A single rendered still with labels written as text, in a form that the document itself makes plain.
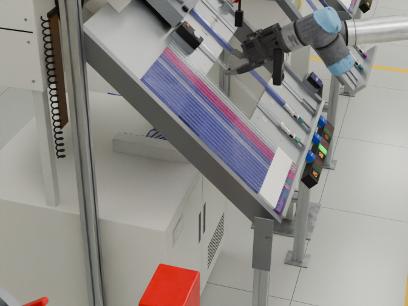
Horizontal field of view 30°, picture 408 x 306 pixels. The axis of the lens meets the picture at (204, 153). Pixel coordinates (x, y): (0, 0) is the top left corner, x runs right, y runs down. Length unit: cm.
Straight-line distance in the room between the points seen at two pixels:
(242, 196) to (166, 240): 29
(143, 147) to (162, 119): 51
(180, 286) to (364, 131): 230
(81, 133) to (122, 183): 37
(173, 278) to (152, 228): 42
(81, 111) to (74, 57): 15
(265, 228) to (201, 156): 24
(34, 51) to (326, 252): 155
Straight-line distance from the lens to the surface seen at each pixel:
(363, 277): 296
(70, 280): 237
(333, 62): 212
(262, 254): 199
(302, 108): 244
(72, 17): 183
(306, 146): 227
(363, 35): 224
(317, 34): 207
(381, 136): 382
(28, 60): 199
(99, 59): 189
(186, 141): 191
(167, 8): 213
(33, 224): 229
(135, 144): 240
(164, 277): 172
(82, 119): 194
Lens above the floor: 193
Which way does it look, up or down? 33 degrees down
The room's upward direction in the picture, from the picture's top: 1 degrees clockwise
